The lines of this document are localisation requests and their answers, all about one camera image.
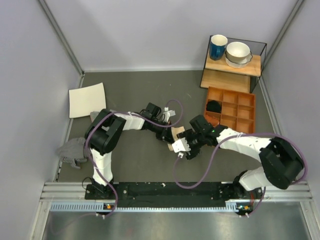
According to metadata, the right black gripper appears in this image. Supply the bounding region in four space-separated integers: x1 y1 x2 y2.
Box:
177 129 206 160

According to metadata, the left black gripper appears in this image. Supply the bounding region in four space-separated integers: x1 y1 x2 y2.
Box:
149 118 175 145

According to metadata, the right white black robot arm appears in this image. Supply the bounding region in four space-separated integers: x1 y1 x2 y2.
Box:
179 115 305 198

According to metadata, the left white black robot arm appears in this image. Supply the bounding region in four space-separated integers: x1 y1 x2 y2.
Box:
84 103 176 200

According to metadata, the black rolled underwear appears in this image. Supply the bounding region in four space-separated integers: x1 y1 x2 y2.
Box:
205 100 222 114

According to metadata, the grey striped underwear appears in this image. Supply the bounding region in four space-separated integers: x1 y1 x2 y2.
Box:
89 108 115 123
56 137 88 170

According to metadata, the orange wooden divided organizer box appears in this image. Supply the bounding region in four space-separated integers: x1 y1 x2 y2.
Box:
203 87 256 134

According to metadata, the white board sheet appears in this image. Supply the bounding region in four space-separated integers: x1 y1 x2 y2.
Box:
68 82 106 119

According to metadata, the lower white bowl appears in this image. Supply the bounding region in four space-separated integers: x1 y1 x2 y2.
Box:
225 54 253 69

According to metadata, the white bowl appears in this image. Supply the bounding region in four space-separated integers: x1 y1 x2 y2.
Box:
225 41 251 63
225 54 253 69

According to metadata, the blue mug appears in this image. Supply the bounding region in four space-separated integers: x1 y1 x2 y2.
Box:
209 34 228 61

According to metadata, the upper white bowl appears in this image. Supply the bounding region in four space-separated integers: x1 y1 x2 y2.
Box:
225 41 251 63

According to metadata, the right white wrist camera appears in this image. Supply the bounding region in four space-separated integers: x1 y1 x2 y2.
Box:
171 137 191 158

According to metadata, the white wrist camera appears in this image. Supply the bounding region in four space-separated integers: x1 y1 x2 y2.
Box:
171 137 191 158
163 107 176 123

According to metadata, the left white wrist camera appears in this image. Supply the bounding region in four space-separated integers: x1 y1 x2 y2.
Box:
163 107 176 123

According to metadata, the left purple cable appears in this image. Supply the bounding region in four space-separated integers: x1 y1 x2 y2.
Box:
83 99 185 218

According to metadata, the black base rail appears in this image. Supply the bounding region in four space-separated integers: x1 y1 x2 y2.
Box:
41 181 313 213

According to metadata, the black wire wooden shelf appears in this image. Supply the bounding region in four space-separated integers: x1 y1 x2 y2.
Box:
199 37 268 93

